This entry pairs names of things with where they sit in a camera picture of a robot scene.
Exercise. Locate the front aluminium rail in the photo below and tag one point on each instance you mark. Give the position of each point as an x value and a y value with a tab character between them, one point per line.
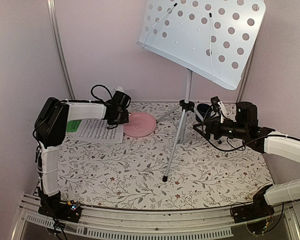
99	223

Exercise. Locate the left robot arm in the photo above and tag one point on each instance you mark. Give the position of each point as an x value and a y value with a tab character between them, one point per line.
50	130

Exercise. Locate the dark blue ceramic mug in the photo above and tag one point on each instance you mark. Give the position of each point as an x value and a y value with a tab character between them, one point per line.
202	110

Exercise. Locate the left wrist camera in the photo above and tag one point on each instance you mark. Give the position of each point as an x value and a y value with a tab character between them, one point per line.
121	99

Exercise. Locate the white metronome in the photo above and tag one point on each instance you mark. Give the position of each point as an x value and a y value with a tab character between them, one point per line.
118	89

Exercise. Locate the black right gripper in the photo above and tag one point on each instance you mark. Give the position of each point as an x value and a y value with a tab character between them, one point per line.
213	123

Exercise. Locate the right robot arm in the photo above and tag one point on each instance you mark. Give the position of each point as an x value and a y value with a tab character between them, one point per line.
264	140

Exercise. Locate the green sheet music page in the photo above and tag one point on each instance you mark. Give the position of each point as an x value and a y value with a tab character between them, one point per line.
73	126

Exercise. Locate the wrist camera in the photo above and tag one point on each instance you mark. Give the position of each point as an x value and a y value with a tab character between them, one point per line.
121	99
219	108

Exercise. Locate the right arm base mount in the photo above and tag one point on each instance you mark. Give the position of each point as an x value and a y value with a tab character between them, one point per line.
255	210

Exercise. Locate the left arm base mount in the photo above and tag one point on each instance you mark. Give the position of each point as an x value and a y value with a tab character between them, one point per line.
53	207

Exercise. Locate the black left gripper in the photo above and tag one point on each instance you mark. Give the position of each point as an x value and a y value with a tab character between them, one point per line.
125	119

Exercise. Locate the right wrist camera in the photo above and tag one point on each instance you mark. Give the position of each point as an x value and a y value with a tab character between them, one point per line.
219	108

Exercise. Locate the aluminium frame post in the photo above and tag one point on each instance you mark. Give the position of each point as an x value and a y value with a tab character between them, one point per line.
52	13
246	74

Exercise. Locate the white sheet music page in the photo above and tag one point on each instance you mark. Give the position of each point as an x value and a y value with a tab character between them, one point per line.
99	132

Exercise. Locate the right aluminium frame post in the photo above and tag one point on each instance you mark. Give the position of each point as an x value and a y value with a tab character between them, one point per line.
246	74

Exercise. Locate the light blue music stand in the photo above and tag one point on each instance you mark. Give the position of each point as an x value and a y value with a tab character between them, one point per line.
211	38

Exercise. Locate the pink plastic plate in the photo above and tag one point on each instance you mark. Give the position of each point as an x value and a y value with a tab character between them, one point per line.
140	125

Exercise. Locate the left aluminium frame post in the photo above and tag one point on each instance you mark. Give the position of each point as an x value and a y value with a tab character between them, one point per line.
52	13

